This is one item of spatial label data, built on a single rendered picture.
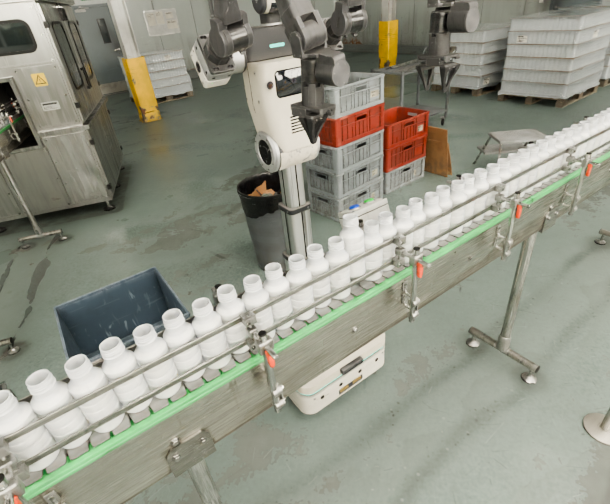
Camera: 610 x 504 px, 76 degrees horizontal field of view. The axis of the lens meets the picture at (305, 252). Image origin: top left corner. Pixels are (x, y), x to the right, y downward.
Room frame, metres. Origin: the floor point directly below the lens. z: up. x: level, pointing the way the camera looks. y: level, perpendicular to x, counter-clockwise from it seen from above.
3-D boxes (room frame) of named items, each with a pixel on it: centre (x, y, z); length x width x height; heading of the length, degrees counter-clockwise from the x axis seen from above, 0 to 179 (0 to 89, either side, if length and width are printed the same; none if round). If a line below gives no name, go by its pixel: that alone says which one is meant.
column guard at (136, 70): (8.04, 2.72, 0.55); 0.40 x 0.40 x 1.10; 32
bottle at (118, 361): (0.53, 0.37, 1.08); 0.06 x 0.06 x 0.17
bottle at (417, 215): (0.97, -0.32, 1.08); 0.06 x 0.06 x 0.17
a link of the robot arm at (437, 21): (1.21, -0.44, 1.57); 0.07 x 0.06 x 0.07; 33
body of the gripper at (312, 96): (1.03, -0.06, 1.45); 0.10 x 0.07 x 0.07; 47
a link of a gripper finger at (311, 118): (1.04, -0.05, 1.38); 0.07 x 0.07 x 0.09; 47
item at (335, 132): (3.36, -0.44, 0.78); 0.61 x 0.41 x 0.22; 129
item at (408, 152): (3.81, -0.98, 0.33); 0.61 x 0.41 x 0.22; 125
